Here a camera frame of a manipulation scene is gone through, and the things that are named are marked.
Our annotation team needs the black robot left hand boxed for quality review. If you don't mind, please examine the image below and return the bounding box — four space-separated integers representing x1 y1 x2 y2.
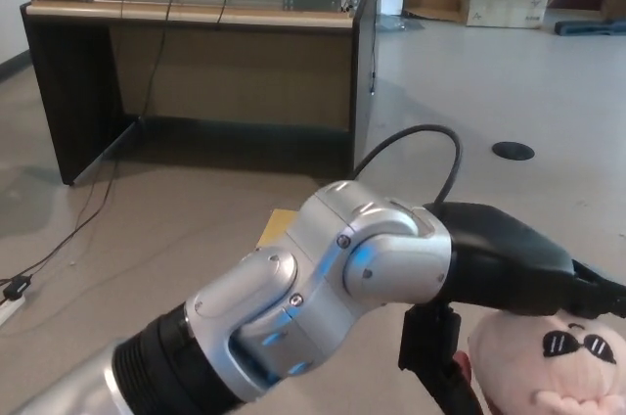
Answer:
397 202 626 415

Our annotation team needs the person's bare hand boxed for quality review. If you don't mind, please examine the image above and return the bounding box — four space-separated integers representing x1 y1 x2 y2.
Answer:
452 349 473 387

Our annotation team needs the pink plush dumpling with sunglasses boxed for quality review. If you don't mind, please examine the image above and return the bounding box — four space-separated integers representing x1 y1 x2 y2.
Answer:
467 309 626 415

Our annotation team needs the round black floor cover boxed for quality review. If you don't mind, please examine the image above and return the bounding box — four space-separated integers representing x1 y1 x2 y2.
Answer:
492 141 535 161

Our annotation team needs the yellow paper sheet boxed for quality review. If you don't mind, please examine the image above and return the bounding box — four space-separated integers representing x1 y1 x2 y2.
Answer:
258 208 297 246

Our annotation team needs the blue foam pad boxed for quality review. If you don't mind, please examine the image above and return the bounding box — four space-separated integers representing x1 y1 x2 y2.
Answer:
554 19 626 38

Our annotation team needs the small brown cardboard box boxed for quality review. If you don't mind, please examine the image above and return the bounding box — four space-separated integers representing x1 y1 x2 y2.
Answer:
600 0 626 21

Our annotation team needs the dark wooden desk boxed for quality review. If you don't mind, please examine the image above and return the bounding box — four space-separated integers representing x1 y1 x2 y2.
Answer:
19 0 383 187

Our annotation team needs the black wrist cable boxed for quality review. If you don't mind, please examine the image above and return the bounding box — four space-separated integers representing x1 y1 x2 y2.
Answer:
351 124 464 210

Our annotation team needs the thin black hanging cable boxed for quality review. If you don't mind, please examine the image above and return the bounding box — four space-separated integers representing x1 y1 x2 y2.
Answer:
367 0 383 93

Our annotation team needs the long black power cable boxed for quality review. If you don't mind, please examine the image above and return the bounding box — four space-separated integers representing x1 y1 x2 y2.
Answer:
0 0 183 287

